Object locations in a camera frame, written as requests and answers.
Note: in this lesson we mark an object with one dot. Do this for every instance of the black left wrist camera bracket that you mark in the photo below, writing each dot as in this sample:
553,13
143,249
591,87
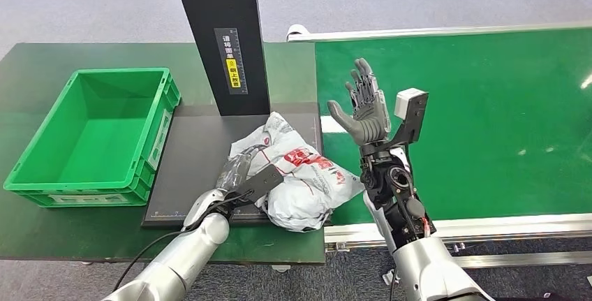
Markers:
261,183

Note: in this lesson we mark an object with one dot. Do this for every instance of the white table foot pad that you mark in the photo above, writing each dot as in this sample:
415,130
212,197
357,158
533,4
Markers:
280,268

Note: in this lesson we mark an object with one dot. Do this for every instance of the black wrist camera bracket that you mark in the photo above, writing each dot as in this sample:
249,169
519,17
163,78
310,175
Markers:
414,127
261,183

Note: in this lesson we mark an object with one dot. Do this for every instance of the dark green table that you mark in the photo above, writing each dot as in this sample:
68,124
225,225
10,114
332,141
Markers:
37,63

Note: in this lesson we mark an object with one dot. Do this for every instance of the black right wrist camera bracket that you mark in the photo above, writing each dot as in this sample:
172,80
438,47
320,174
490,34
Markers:
414,127

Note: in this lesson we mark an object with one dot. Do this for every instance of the aluminium conveyor side rail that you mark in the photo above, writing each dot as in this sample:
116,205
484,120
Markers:
508,227
416,33

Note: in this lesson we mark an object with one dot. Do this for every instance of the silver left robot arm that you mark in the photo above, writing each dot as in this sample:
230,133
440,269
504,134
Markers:
185,257

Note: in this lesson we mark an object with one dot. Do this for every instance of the black scanner column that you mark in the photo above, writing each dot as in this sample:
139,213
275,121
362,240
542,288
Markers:
222,3

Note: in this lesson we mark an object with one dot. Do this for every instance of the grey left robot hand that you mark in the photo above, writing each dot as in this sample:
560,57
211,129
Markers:
236,169

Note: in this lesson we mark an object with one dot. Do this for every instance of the green conveyor belt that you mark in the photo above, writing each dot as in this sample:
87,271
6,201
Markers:
485,104

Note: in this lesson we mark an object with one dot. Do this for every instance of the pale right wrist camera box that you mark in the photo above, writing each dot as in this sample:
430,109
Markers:
407,102

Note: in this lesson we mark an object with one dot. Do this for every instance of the black scanner base plate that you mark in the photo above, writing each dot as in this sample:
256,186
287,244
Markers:
194,160

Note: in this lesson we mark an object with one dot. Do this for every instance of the black and yellow column label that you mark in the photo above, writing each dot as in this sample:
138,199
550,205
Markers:
232,65

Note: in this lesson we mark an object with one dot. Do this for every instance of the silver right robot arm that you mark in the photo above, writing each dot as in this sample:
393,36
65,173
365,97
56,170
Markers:
425,266

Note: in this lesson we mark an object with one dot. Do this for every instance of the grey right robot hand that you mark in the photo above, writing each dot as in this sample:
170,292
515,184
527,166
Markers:
370,121

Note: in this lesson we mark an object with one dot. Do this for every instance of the green plastic crate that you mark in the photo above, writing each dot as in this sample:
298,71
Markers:
97,137

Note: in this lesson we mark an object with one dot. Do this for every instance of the white plastic mailer package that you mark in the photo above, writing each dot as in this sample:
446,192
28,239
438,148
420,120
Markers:
305,188

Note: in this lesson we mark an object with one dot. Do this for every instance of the metal conveyor support bracket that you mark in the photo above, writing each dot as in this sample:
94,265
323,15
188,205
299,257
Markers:
389,276

